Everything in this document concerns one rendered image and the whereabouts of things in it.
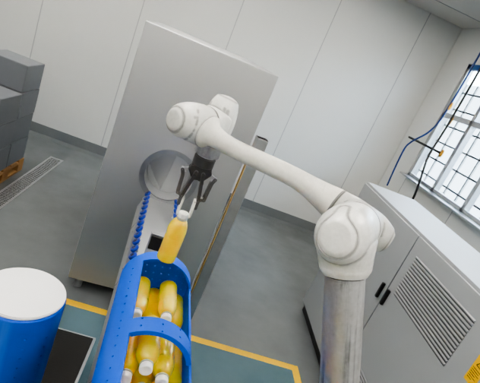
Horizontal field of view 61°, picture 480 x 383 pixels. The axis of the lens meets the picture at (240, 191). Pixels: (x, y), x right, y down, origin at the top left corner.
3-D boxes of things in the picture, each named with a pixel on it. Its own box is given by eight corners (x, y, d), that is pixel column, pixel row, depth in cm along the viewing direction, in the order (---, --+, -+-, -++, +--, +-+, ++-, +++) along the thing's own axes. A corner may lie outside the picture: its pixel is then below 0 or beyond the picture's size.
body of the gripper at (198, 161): (216, 156, 145) (207, 179, 148) (194, 148, 143) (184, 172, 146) (218, 163, 138) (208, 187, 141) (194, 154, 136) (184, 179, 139)
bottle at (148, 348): (161, 313, 135) (157, 356, 118) (162, 330, 138) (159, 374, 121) (139, 315, 134) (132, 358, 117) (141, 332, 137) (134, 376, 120)
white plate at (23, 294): (78, 309, 145) (77, 312, 146) (51, 264, 162) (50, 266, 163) (-10, 325, 125) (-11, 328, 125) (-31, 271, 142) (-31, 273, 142)
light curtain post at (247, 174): (163, 378, 267) (266, 138, 215) (162, 385, 261) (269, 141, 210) (154, 376, 265) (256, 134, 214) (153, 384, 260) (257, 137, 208)
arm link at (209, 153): (198, 132, 142) (193, 148, 144) (199, 139, 133) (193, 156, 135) (222, 141, 144) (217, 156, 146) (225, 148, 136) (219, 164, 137)
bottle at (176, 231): (174, 266, 151) (191, 223, 145) (155, 261, 150) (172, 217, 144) (175, 256, 158) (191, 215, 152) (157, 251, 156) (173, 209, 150)
